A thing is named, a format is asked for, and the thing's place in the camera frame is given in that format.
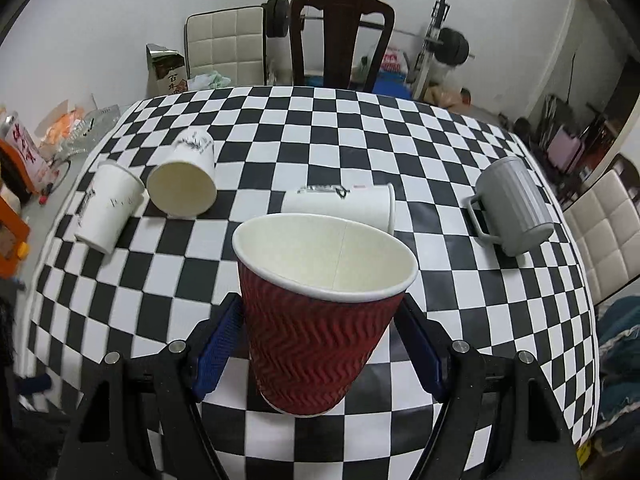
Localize red ribbed paper cup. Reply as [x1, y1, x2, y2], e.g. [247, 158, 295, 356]
[232, 214, 419, 417]

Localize white paper cup lying sideways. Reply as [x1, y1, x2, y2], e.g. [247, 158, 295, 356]
[281, 184, 396, 235]

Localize white paper cup, open mouth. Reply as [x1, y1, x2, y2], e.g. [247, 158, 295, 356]
[146, 127, 217, 218]

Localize white paper cup, black calligraphy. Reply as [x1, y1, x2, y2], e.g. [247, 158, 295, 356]
[75, 160, 145, 255]

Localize black white checkered tablecloth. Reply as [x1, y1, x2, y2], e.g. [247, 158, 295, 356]
[27, 84, 599, 480]

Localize grey ribbed mug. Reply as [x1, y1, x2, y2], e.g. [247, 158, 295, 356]
[465, 156, 554, 257]

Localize cream padded chair at right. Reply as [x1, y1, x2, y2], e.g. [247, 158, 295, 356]
[564, 170, 640, 304]

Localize cream padded chair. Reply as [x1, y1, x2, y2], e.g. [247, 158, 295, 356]
[184, 6, 267, 87]
[564, 170, 640, 304]

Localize orange gift box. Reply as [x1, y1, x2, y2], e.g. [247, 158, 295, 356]
[0, 200, 30, 278]

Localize pink suitcase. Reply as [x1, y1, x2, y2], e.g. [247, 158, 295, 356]
[547, 127, 585, 172]

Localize cardboard box on floor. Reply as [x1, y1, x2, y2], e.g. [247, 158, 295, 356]
[424, 84, 472, 115]

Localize pink labelled drink bottle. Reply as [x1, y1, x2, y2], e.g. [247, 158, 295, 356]
[1, 108, 49, 194]

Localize white squat rack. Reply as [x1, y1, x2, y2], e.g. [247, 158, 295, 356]
[407, 0, 450, 101]

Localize orange snack bag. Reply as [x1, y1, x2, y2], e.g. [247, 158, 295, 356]
[35, 94, 96, 160]

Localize silver carton box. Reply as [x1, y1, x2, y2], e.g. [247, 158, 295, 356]
[145, 44, 188, 98]

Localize barbell with black plates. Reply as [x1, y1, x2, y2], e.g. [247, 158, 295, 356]
[262, 0, 471, 66]

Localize cream padded chair at back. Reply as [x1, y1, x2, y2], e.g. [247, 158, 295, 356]
[184, 6, 267, 87]

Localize dark wooden chair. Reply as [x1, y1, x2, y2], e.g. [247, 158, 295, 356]
[288, 0, 395, 93]

